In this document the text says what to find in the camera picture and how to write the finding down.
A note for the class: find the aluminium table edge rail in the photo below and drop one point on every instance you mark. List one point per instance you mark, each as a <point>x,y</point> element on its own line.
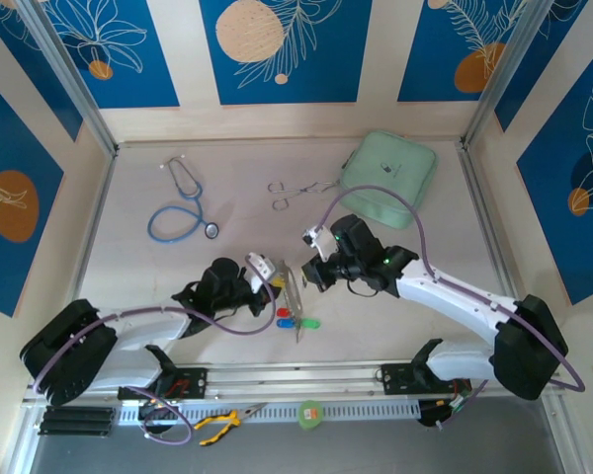
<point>91,232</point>
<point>489,222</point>

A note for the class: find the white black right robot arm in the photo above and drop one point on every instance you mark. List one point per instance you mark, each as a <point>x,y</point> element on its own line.
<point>440,291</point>

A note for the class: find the key with blue tag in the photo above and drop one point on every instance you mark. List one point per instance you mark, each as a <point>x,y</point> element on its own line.
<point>285,324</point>

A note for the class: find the key with red tag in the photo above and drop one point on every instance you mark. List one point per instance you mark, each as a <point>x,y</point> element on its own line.
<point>282,313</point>

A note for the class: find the aluminium frame post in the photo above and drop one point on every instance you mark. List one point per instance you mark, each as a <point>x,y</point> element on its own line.
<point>491,94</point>
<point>70,74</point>

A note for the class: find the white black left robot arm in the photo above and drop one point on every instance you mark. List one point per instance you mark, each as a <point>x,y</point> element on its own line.
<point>148,326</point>

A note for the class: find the key with green tag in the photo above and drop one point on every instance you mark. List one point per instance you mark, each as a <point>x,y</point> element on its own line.
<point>308,324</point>

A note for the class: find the black ribbed block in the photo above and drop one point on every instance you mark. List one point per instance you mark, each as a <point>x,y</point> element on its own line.
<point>79,421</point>

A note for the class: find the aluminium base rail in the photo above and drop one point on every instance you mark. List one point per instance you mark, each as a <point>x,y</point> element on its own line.
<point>296,377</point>

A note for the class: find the mint green zip pouch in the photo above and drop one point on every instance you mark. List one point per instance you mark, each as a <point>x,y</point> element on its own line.
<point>390,148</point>

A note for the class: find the blue stethoscope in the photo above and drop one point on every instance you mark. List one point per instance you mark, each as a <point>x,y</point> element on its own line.
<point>211,229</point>

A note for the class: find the metal key holder plate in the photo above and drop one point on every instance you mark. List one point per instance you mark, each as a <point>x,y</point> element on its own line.
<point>292,296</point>

